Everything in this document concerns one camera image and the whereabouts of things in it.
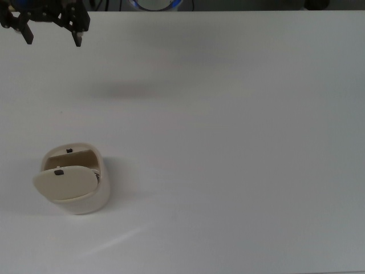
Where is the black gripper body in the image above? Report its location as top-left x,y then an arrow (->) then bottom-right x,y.
0,0 -> 87,23

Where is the beige trash can lid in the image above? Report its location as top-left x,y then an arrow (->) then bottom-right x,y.
32,164 -> 99,204

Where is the small white trash can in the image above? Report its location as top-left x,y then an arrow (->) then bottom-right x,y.
39,141 -> 112,216

